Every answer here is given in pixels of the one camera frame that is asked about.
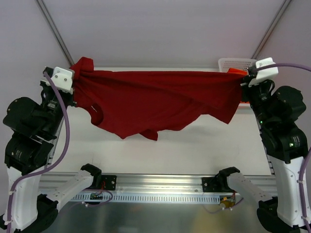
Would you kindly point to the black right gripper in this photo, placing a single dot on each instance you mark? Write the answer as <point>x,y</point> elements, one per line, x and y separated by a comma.
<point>246,88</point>

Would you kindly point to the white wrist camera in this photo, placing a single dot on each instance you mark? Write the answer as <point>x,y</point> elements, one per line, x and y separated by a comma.
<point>260,73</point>
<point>63,79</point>

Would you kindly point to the aluminium left corner post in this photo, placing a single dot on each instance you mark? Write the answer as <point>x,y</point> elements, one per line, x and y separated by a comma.
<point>55,31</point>

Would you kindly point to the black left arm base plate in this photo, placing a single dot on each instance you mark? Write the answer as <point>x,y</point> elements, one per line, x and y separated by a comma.
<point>108,182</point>

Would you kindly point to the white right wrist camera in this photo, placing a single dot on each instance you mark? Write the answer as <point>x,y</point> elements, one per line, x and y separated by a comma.
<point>260,73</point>

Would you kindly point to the aluminium corner post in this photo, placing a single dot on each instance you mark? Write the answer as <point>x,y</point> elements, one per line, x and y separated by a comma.
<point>55,31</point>
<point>284,7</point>

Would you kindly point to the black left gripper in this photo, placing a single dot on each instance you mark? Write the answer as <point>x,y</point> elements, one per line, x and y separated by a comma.
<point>68,97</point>

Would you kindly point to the white slotted cable duct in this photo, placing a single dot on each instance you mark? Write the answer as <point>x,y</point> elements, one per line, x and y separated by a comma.
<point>148,198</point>

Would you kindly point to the aluminium right table rail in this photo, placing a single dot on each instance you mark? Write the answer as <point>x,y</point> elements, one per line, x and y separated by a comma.
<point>272,171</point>

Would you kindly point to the aluminium left table rail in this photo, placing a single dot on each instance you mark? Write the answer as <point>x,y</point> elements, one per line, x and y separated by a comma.
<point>54,142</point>

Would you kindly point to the aluminium right corner post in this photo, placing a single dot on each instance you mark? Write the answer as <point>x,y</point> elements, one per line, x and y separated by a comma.
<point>284,7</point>

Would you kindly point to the aluminium front mounting rail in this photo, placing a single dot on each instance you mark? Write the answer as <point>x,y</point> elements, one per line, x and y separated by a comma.
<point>156,184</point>

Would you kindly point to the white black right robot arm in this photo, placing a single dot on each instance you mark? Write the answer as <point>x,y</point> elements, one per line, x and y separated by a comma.
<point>276,111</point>

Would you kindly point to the white plastic basket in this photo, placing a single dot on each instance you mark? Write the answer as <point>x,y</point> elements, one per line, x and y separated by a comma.
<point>237,63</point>

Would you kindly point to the aluminium table rail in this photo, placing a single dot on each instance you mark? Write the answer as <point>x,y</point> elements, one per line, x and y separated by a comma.
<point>54,142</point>
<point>272,171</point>

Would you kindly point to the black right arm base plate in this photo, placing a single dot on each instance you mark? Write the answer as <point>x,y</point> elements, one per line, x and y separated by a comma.
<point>210,184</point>

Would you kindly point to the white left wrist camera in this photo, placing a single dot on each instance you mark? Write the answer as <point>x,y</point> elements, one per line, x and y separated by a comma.
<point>63,79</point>

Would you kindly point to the dark red t shirt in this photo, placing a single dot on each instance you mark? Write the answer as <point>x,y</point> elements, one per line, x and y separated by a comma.
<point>126,103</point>

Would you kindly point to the orange t shirt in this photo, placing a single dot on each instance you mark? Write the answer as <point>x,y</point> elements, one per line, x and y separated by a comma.
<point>244,73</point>

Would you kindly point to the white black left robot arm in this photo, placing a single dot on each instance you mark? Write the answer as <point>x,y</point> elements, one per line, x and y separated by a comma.
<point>28,155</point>

